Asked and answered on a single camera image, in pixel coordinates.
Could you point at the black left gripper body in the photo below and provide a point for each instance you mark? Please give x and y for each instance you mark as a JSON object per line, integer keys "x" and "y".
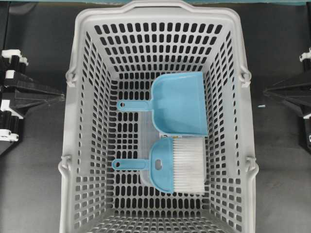
{"x": 11, "y": 120}

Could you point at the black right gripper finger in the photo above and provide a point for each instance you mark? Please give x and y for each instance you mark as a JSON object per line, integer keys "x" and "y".
{"x": 297, "y": 82}
{"x": 292, "y": 99}

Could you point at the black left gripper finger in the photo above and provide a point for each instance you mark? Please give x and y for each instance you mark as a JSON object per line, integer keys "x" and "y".
{"x": 24, "y": 101}
{"x": 23, "y": 82}

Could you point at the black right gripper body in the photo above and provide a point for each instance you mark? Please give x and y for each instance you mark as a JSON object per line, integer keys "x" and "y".
{"x": 305, "y": 59}

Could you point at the light blue plastic dustpan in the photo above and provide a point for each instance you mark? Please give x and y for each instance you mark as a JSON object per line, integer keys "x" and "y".
{"x": 177, "y": 104}

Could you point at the grey plastic shopping basket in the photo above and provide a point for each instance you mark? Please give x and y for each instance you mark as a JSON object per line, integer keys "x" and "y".
{"x": 117, "y": 53}

